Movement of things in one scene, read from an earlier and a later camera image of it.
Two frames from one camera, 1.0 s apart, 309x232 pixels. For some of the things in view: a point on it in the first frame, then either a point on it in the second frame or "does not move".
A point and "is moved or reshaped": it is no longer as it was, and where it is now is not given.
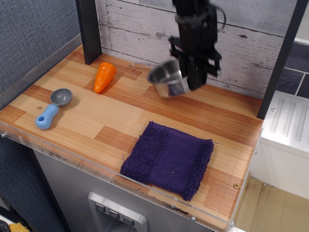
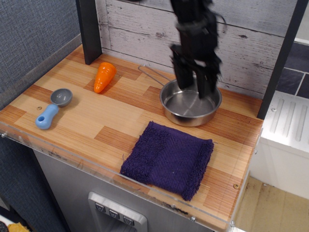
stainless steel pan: [167, 79] is moved or reshaped
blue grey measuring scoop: [59, 97] does not move
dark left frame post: [88, 16] does not move
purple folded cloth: [171, 161] does not move
